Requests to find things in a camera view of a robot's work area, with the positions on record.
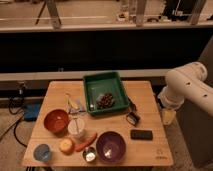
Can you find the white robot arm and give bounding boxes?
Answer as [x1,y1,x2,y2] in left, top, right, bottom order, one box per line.
[157,62,213,125]

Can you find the clear plastic bag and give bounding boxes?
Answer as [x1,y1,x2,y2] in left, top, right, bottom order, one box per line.
[66,93,86,115]

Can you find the clear plastic cup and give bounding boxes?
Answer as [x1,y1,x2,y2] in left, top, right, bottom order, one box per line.
[68,118,85,138]

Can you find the small metal cup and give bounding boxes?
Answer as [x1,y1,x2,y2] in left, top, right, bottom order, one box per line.
[82,147,96,162]

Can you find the black binder clip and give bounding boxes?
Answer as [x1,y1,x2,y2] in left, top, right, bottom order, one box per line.
[126,112,140,126]

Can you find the blue cup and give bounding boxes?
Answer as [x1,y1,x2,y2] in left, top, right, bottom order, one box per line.
[33,144,52,162]

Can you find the yellow orange fruit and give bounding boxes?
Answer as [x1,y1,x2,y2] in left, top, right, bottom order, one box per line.
[59,138,73,154]

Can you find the blue box on floor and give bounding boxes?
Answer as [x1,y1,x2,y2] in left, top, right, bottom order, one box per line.
[24,103,41,121]

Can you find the wooden table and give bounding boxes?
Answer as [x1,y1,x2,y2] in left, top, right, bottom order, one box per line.
[22,81,173,168]

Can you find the orange carrot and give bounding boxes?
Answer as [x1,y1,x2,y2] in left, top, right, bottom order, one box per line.
[75,133,97,152]

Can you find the dark purple grape bunch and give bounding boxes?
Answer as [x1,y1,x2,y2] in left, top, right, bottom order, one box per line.
[96,93,115,109]

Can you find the green plastic tray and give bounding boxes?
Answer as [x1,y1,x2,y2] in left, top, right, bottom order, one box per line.
[83,72,130,116]

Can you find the purple bowl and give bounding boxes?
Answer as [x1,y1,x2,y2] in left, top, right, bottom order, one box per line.
[96,131,126,163]

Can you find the red bowl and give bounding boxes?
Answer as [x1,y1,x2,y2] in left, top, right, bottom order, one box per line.
[44,109,69,134]

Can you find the black floor cables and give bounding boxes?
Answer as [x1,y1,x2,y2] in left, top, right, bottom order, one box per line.
[0,83,29,148]

